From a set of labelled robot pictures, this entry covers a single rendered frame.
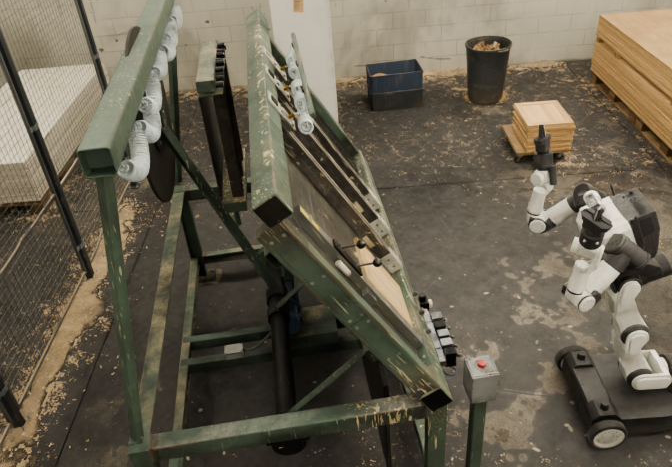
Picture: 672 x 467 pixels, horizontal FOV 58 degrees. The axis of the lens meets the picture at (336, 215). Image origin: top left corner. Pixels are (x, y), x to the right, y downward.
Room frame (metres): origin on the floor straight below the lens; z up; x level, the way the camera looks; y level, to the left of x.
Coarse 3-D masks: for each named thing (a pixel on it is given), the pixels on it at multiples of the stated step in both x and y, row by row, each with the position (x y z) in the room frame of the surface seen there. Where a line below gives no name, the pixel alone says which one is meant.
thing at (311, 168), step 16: (304, 96) 2.53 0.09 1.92; (288, 128) 2.47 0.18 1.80; (288, 144) 2.46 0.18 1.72; (304, 160) 2.47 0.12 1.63; (320, 176) 2.47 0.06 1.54; (336, 192) 2.48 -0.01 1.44; (336, 208) 2.48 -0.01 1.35; (352, 208) 2.48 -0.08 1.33; (352, 224) 2.48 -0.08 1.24; (368, 224) 2.53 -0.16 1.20; (384, 256) 2.50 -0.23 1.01
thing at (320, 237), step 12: (300, 216) 1.92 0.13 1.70; (312, 228) 1.92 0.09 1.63; (324, 240) 1.92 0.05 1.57; (336, 252) 1.93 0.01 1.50; (348, 264) 1.93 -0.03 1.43; (360, 276) 1.93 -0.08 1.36; (360, 288) 1.93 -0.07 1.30; (372, 288) 1.95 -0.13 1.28; (384, 300) 1.96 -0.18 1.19; (384, 312) 1.94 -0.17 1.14; (396, 312) 1.98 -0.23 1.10; (396, 324) 1.95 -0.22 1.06; (408, 324) 1.99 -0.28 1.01; (408, 336) 1.95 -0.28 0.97
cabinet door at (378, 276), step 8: (360, 256) 2.22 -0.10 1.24; (368, 256) 2.32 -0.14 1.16; (368, 272) 2.13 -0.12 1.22; (376, 272) 2.24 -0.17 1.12; (384, 272) 2.34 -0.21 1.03; (376, 280) 2.15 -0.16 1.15; (384, 280) 2.25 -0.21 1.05; (392, 280) 2.36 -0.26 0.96; (376, 288) 2.07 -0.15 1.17; (384, 288) 2.16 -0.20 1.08; (392, 288) 2.27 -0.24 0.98; (384, 296) 2.07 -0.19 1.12; (392, 296) 2.18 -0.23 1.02; (400, 296) 2.27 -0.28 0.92; (392, 304) 2.08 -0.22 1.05; (400, 304) 2.19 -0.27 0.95; (400, 312) 2.09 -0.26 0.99; (408, 320) 2.10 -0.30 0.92
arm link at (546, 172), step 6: (534, 162) 2.54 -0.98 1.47; (552, 162) 2.51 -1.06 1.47; (540, 168) 2.50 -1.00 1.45; (546, 168) 2.50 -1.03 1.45; (552, 168) 2.48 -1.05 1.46; (534, 174) 2.50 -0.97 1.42; (540, 174) 2.49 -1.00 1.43; (546, 174) 2.49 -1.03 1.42; (552, 174) 2.47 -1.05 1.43; (534, 180) 2.50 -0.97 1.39; (540, 180) 2.47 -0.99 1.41; (546, 180) 2.48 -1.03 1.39; (552, 180) 2.46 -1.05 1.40
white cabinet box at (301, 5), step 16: (272, 0) 6.12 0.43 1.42; (288, 0) 6.12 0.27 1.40; (304, 0) 6.11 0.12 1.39; (320, 0) 6.11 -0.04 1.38; (272, 16) 6.12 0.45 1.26; (288, 16) 6.12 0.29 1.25; (304, 16) 6.11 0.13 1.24; (320, 16) 6.11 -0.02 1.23; (288, 32) 6.12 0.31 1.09; (304, 32) 6.11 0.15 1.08; (320, 32) 6.11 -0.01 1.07; (288, 48) 6.12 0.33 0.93; (304, 48) 6.11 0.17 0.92; (320, 48) 6.11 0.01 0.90; (304, 64) 6.11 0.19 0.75; (320, 64) 6.11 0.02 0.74; (320, 80) 6.11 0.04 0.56; (320, 96) 6.11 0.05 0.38; (336, 96) 6.69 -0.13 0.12; (336, 112) 6.11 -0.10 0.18
